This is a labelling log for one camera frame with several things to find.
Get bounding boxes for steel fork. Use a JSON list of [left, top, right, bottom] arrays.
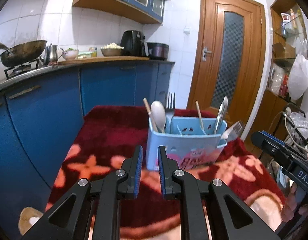
[[165, 92, 175, 132], [220, 121, 245, 144]]

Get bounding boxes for beige plastic spoon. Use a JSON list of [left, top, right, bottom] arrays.
[[151, 101, 166, 133]]

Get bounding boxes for bamboo chopstick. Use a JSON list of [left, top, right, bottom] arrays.
[[195, 101, 206, 135]]

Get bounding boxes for steel peeler tongs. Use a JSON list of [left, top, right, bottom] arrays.
[[213, 96, 228, 134]]

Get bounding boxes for person's right hand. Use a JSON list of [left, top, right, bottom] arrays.
[[281, 182, 308, 223]]

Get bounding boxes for light blue utensil box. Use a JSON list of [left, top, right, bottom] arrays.
[[146, 116, 227, 171]]

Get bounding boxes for white plastic bag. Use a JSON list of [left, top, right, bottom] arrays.
[[287, 54, 308, 100]]

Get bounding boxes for blue base cabinets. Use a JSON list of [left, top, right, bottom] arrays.
[[0, 60, 173, 239]]

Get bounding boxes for wooden door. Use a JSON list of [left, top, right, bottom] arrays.
[[187, 0, 266, 126]]

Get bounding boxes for dark rice cooker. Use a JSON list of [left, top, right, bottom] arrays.
[[147, 42, 169, 61]]

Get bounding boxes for metal bowl with food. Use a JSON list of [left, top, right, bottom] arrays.
[[100, 43, 124, 56]]

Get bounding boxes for white ceramic bowl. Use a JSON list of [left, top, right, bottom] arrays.
[[62, 48, 79, 61]]

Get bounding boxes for black air fryer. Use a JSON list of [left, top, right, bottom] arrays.
[[120, 30, 149, 57]]

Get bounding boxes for steel kettle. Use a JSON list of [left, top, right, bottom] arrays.
[[40, 43, 64, 66]]

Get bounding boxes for black wok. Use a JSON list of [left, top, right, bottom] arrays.
[[0, 40, 47, 68]]

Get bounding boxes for wire rack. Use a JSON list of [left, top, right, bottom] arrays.
[[258, 102, 308, 196]]

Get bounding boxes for white cable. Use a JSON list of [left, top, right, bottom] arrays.
[[268, 106, 308, 158]]

